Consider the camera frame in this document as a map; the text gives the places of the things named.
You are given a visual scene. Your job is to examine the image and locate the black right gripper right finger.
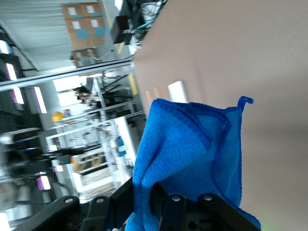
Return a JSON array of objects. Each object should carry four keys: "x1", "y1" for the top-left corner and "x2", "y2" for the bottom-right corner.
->
[{"x1": 149, "y1": 182, "x2": 262, "y2": 231}]

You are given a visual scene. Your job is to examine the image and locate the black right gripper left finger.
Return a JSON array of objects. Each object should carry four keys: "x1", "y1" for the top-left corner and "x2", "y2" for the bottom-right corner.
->
[{"x1": 14, "y1": 177, "x2": 134, "y2": 231}]

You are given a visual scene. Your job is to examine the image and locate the blue microfiber towel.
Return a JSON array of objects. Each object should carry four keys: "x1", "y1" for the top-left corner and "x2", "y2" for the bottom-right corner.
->
[{"x1": 125, "y1": 95, "x2": 262, "y2": 231}]

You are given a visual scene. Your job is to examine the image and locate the white towel rack wooden rods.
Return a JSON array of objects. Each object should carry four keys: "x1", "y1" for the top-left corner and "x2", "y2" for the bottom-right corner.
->
[{"x1": 145, "y1": 80, "x2": 190, "y2": 118}]

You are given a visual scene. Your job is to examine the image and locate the rectangular ceiling light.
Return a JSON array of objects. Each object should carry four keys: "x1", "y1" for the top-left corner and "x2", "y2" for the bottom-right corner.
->
[
  {"x1": 33, "y1": 86, "x2": 48, "y2": 114},
  {"x1": 5, "y1": 63, "x2": 18, "y2": 81},
  {"x1": 36, "y1": 175, "x2": 51, "y2": 191}
]

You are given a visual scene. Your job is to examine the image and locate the yellow hard hat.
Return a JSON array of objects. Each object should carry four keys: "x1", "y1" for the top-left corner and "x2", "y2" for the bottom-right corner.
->
[{"x1": 51, "y1": 111, "x2": 67, "y2": 122}]

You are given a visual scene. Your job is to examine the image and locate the white shelving unit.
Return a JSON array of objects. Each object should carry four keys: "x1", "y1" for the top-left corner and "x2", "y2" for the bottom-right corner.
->
[{"x1": 45, "y1": 116, "x2": 138, "y2": 200}]

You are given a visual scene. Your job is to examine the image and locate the brown cardboard box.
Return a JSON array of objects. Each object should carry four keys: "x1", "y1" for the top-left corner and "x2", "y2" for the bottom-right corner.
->
[
  {"x1": 64, "y1": 18, "x2": 90, "y2": 50},
  {"x1": 71, "y1": 47, "x2": 99, "y2": 68},
  {"x1": 80, "y1": 1, "x2": 103, "y2": 18},
  {"x1": 62, "y1": 3, "x2": 85, "y2": 20},
  {"x1": 85, "y1": 16, "x2": 106, "y2": 46}
]

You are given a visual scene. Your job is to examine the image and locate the black equipment box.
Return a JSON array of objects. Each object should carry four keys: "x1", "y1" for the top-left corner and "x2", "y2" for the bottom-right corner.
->
[{"x1": 111, "y1": 15, "x2": 132, "y2": 45}]

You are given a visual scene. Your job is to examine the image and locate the aluminium frame post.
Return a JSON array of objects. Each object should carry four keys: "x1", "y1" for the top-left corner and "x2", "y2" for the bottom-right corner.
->
[{"x1": 0, "y1": 58, "x2": 135, "y2": 92}]

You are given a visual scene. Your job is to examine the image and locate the tangled cable bundle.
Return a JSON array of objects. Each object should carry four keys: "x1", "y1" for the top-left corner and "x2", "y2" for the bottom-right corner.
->
[{"x1": 126, "y1": 0, "x2": 168, "y2": 52}]

